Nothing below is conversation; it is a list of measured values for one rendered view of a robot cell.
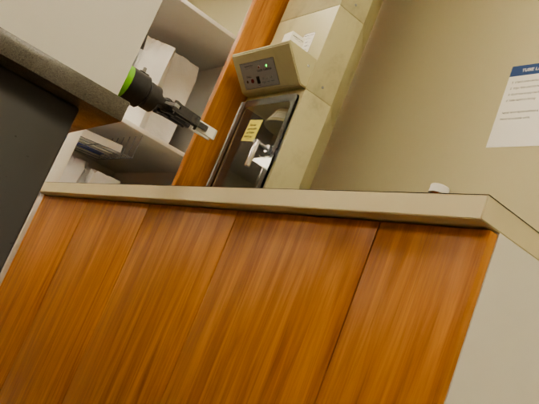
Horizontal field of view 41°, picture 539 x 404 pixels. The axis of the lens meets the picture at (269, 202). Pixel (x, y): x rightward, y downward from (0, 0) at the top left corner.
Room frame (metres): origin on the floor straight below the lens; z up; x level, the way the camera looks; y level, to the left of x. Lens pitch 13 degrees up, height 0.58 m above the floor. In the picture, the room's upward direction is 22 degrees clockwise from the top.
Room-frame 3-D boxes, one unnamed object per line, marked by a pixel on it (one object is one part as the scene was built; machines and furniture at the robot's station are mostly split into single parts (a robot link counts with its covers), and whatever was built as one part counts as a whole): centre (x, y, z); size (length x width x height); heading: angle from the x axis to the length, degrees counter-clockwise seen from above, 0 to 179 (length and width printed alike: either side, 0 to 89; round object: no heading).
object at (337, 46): (2.22, 0.01, 1.32); 0.32 x 0.25 x 0.77; 33
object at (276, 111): (2.15, 0.12, 1.19); 0.30 x 0.01 x 0.40; 33
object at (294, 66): (2.12, 0.16, 1.46); 0.32 x 0.11 x 0.10; 33
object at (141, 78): (1.81, 0.44, 1.15); 0.09 x 0.06 x 0.12; 33
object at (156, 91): (1.85, 0.38, 1.15); 0.09 x 0.08 x 0.07; 123
